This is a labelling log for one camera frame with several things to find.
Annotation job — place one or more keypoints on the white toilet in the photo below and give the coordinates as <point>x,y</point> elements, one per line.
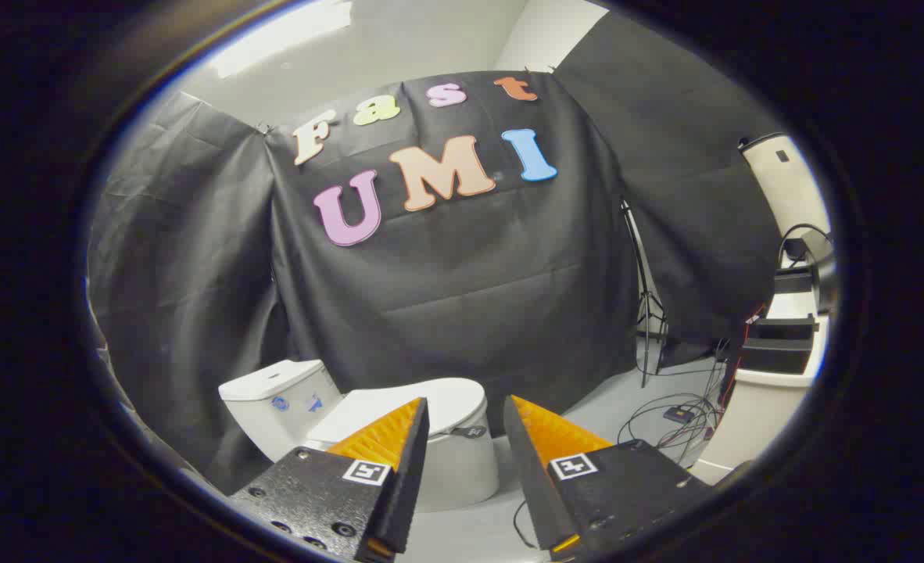
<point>462,473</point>

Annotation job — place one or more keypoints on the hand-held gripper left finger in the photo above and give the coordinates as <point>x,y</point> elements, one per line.
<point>407,485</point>

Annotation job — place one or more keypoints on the black backdrop cloth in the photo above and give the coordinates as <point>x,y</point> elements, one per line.
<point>462,297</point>

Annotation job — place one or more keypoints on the small black floor box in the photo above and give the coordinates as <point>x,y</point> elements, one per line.
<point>678,414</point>

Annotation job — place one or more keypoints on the white side counter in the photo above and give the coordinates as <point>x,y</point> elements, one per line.
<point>751,422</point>

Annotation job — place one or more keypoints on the large black box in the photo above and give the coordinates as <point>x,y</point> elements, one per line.
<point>778,344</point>

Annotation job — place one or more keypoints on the black tripod stand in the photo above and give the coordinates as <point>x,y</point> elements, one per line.
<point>646,297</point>

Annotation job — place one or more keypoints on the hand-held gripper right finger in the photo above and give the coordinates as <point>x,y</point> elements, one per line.
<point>532,477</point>

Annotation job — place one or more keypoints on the white toilet lid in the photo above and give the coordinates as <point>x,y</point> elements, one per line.
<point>450,399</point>

